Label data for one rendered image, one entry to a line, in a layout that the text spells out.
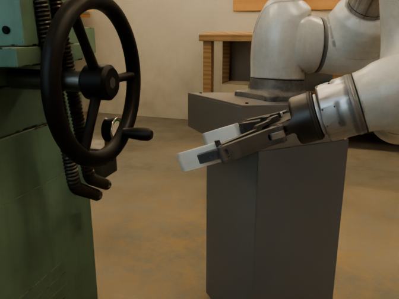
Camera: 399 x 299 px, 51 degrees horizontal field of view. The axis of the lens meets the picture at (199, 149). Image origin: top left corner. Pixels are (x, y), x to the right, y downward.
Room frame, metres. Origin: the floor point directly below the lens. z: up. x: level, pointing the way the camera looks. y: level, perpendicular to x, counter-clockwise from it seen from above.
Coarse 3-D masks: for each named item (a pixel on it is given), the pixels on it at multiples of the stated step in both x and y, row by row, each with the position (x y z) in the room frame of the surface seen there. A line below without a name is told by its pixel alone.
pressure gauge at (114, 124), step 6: (108, 120) 0.98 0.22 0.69; (114, 120) 0.98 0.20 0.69; (120, 120) 1.01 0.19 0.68; (102, 126) 0.98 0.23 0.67; (108, 126) 0.97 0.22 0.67; (114, 126) 0.98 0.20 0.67; (102, 132) 0.97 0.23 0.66; (108, 132) 0.97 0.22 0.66; (114, 132) 0.98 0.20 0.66; (108, 138) 0.97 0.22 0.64
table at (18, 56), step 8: (88, 32) 1.02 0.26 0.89; (0, 48) 0.65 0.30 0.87; (8, 48) 0.65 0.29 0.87; (16, 48) 0.65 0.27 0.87; (24, 48) 0.66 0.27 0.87; (32, 48) 0.68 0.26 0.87; (40, 48) 0.70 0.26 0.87; (72, 48) 0.79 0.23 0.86; (80, 48) 0.81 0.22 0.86; (0, 56) 0.65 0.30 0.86; (8, 56) 0.65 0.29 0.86; (16, 56) 0.65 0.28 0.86; (24, 56) 0.66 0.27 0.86; (32, 56) 0.68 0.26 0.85; (40, 56) 0.70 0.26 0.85; (80, 56) 0.81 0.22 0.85; (0, 64) 0.65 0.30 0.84; (8, 64) 0.65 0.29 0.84; (16, 64) 0.65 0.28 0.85; (24, 64) 0.66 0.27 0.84; (32, 64) 0.68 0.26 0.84
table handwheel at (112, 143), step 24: (72, 0) 0.65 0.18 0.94; (96, 0) 0.69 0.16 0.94; (72, 24) 0.63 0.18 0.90; (120, 24) 0.78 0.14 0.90; (48, 48) 0.59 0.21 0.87; (24, 72) 0.74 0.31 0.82; (48, 72) 0.58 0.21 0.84; (72, 72) 0.72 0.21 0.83; (96, 72) 0.69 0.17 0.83; (48, 96) 0.57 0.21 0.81; (96, 96) 0.69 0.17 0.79; (48, 120) 0.58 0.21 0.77; (72, 144) 0.60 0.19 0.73; (120, 144) 0.75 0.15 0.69
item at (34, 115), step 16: (0, 96) 0.73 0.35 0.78; (16, 96) 0.77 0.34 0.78; (32, 96) 0.81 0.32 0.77; (64, 96) 0.91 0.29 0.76; (80, 96) 0.97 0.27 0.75; (0, 112) 0.72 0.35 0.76; (16, 112) 0.76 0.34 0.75; (32, 112) 0.80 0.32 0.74; (0, 128) 0.72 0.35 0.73; (16, 128) 0.76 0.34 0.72
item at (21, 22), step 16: (0, 0) 0.67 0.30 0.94; (16, 0) 0.67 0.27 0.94; (32, 0) 0.69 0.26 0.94; (48, 0) 0.73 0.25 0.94; (64, 0) 0.77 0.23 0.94; (0, 16) 0.67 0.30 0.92; (16, 16) 0.67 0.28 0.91; (32, 16) 0.69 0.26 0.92; (0, 32) 0.68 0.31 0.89; (16, 32) 0.67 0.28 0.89; (32, 32) 0.68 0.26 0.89
